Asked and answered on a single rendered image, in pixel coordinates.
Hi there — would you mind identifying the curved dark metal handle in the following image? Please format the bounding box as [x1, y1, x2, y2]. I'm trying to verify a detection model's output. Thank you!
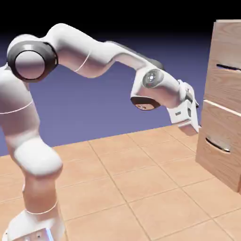
[216, 64, 241, 72]
[205, 137, 232, 153]

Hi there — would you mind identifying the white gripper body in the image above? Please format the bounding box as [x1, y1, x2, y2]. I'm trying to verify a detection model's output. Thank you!
[177, 79, 201, 137]

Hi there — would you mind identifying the light wood cabinet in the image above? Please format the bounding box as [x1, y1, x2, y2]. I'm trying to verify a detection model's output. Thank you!
[195, 19, 241, 195]

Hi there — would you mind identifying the wood drawer front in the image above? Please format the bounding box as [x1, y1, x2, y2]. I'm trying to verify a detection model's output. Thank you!
[203, 21, 241, 114]
[195, 100, 241, 194]

